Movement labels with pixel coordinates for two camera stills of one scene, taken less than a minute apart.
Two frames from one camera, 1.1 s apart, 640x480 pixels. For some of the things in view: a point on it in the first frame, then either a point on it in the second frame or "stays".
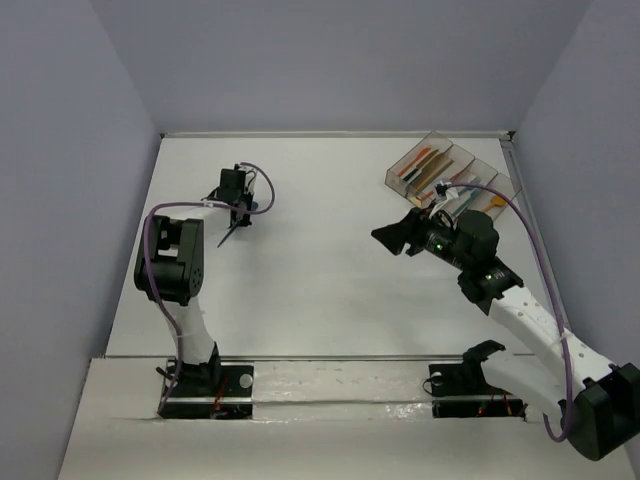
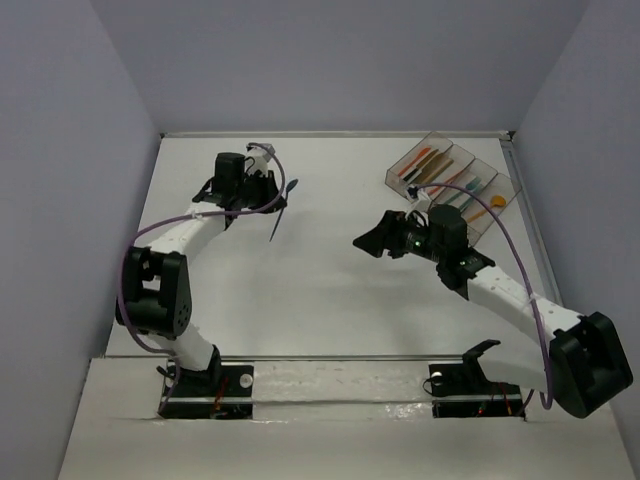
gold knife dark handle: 420,165 stays
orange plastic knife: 420,154 stays
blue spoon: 254,207 to 289,186
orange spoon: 495,200 stays
